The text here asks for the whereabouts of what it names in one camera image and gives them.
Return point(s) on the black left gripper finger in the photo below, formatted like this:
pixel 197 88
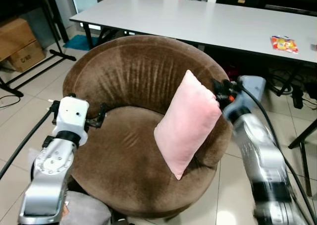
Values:
pixel 102 112

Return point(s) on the pink pillow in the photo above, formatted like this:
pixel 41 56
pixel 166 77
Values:
pixel 187 121

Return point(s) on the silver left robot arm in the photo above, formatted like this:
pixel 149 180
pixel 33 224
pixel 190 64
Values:
pixel 49 170

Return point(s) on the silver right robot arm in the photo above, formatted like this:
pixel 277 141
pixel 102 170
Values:
pixel 262 160

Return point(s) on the brown round velvet sofa chair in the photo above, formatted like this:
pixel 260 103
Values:
pixel 124 155

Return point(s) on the teal floor mat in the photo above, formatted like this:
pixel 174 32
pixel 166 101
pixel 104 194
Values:
pixel 79 42

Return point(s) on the black power adapter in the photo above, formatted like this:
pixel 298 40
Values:
pixel 297 97

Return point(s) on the long white table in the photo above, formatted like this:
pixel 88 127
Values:
pixel 198 22

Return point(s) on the red orange snack packet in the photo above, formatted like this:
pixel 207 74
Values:
pixel 284 44

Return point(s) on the grey fabric cushion with tag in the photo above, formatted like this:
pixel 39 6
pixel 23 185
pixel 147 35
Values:
pixel 86 210

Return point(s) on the small printed cardboard box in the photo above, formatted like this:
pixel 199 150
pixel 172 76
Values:
pixel 28 56

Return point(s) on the black metal rack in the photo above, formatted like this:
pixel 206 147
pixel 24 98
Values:
pixel 52 22

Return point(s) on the large cardboard box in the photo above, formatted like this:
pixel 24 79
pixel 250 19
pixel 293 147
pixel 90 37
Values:
pixel 15 34

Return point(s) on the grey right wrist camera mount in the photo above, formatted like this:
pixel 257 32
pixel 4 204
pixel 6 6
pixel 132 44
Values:
pixel 247 93

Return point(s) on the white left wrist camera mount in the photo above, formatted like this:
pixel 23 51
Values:
pixel 72 113

